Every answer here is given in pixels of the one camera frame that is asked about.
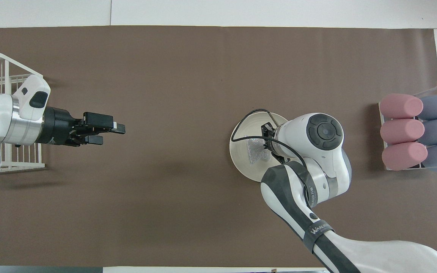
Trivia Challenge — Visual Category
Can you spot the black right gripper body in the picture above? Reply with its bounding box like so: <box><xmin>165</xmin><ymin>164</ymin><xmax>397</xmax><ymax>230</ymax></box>
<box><xmin>261</xmin><ymin>122</ymin><xmax>282</xmax><ymax>156</ymax></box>

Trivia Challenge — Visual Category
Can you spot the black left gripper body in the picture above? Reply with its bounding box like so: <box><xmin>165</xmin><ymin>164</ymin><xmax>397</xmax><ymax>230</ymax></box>
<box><xmin>36</xmin><ymin>107</ymin><xmax>87</xmax><ymax>147</ymax></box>

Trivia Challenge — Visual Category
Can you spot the silver plastic bag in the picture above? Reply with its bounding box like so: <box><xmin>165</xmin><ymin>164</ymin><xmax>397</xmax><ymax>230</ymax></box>
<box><xmin>245</xmin><ymin>138</ymin><xmax>272</xmax><ymax>165</ymax></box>

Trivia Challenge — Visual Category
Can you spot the white round plate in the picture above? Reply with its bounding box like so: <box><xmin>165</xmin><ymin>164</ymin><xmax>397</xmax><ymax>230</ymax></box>
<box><xmin>229</xmin><ymin>112</ymin><xmax>292</xmax><ymax>183</ymax></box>

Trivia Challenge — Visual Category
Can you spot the brown table mat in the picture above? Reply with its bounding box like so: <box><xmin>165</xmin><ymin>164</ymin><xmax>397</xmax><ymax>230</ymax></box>
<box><xmin>0</xmin><ymin>25</ymin><xmax>437</xmax><ymax>268</ymax></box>

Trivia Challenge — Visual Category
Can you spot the pink plastic cup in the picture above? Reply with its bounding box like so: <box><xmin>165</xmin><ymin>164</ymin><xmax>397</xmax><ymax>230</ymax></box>
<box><xmin>380</xmin><ymin>119</ymin><xmax>425</xmax><ymax>145</ymax></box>
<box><xmin>379</xmin><ymin>94</ymin><xmax>424</xmax><ymax>119</ymax></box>
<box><xmin>382</xmin><ymin>142</ymin><xmax>428</xmax><ymax>171</ymax></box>

